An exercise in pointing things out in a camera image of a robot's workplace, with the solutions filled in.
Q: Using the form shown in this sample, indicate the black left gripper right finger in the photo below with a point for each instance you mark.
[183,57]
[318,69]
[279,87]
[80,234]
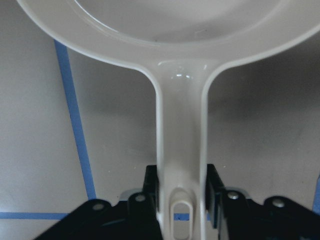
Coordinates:
[237,217]

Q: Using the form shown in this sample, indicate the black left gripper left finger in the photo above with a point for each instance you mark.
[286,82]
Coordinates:
[96,219]

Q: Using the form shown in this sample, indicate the beige plastic dustpan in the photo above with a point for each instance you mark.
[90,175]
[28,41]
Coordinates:
[180,46]

